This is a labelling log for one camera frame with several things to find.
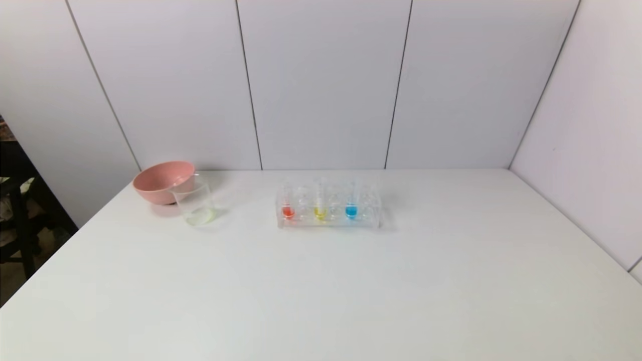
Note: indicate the test tube with yellow pigment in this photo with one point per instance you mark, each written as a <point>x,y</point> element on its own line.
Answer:
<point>320,213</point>

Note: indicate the clear acrylic test tube rack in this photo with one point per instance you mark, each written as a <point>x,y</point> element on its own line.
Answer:
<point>333,221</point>

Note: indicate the test tube with blue pigment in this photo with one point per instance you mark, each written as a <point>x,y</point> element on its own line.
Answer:
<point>351,211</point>

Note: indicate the test tube with red pigment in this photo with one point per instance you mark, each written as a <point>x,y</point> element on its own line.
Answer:
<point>288,212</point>

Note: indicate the clear glass beaker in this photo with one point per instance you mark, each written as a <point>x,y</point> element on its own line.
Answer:
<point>198,211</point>

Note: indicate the pink bowl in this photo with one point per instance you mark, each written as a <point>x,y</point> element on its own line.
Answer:
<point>158,183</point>

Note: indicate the dark furniture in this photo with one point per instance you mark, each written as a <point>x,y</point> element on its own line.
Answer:
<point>20,240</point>

